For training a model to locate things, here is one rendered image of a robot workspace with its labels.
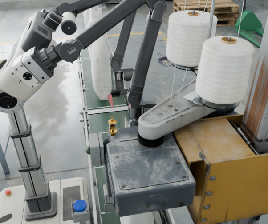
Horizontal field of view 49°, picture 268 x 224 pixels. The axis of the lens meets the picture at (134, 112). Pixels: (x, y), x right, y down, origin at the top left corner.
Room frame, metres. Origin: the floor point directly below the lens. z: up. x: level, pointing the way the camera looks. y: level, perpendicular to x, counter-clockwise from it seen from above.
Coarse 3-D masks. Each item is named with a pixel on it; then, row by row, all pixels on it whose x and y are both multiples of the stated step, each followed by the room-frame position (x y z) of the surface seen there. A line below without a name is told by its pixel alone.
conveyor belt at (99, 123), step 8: (112, 112) 2.37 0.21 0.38; (120, 112) 2.37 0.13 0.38; (128, 112) 2.37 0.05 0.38; (96, 120) 2.23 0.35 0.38; (104, 120) 2.23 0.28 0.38; (120, 120) 2.23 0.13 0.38; (128, 120) 2.23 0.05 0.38; (96, 128) 2.11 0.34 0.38; (104, 128) 2.11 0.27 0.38; (104, 136) 1.99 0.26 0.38; (96, 168) 1.61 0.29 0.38; (104, 168) 1.61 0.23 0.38; (96, 176) 1.52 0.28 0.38; (104, 176) 1.52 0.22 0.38; (104, 184) 1.45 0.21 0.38; (104, 200) 1.31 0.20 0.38; (104, 208) 1.24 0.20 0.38; (104, 216) 1.18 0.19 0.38; (112, 216) 1.18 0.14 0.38
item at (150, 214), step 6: (126, 120) 1.33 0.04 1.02; (126, 126) 1.34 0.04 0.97; (126, 216) 0.96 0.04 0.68; (132, 216) 0.93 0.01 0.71; (138, 216) 0.93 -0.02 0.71; (144, 216) 0.93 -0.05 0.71; (150, 216) 0.94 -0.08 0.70; (126, 222) 0.96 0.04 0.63; (132, 222) 0.93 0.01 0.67; (138, 222) 0.93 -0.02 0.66; (144, 222) 0.93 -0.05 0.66; (150, 222) 0.94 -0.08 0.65
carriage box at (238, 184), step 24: (216, 120) 0.88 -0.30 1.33; (240, 120) 0.91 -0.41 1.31; (216, 144) 0.74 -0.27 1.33; (240, 144) 0.74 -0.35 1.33; (192, 168) 0.74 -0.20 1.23; (216, 168) 0.65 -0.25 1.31; (240, 168) 0.67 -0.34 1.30; (264, 168) 0.69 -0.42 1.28; (216, 192) 0.66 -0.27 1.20; (240, 192) 0.68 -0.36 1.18; (264, 192) 0.69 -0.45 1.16; (192, 216) 0.68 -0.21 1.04; (216, 216) 0.66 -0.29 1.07; (240, 216) 0.68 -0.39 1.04
